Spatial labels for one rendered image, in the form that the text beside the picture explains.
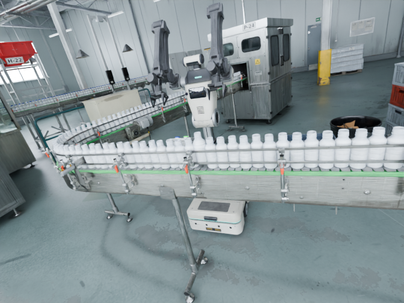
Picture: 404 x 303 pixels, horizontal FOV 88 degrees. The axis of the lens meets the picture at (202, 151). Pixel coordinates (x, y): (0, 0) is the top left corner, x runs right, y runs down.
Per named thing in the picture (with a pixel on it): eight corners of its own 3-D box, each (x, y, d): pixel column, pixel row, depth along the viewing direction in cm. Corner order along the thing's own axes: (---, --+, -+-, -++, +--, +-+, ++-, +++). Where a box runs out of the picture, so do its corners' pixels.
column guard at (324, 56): (317, 85, 723) (318, 51, 680) (315, 83, 756) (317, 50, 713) (330, 84, 709) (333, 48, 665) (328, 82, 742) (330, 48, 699)
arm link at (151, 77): (165, 70, 157) (154, 73, 160) (156, 64, 146) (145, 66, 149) (164, 86, 156) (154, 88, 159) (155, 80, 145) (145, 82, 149)
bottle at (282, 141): (288, 162, 103) (288, 130, 97) (291, 168, 98) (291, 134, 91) (276, 163, 104) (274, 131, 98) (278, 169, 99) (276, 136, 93)
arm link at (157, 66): (167, 23, 161) (154, 26, 165) (163, 18, 156) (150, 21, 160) (166, 77, 157) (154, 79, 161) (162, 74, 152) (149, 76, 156)
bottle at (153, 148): (165, 164, 127) (158, 139, 121) (159, 169, 123) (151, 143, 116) (158, 163, 131) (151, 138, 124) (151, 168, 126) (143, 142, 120)
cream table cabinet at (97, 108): (137, 133, 589) (123, 91, 542) (151, 134, 551) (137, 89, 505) (101, 149, 513) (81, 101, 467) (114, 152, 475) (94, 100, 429)
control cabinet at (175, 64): (186, 108, 786) (174, 53, 710) (196, 107, 755) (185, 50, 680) (171, 115, 729) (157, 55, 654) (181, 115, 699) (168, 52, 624)
